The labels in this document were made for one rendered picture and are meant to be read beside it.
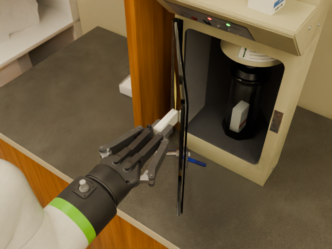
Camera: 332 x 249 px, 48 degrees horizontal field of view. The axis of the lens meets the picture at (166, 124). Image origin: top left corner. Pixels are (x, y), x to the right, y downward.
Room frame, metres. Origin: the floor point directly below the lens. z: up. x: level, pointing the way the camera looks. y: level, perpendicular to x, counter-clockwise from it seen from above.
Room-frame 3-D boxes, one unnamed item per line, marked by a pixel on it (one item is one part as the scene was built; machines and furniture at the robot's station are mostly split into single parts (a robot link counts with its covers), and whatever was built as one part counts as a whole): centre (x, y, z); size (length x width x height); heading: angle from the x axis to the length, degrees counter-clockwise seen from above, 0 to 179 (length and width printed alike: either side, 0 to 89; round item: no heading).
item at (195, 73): (0.84, -0.22, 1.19); 0.26 x 0.24 x 0.35; 55
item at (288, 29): (0.69, -0.12, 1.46); 0.32 x 0.11 x 0.10; 55
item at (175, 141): (0.66, -0.03, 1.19); 0.30 x 0.01 x 0.40; 2
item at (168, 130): (0.50, 0.00, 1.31); 0.05 x 0.03 x 0.01; 146
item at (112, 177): (0.40, 0.09, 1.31); 0.09 x 0.08 x 0.07; 145
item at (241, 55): (0.81, -0.23, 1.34); 0.18 x 0.18 x 0.05
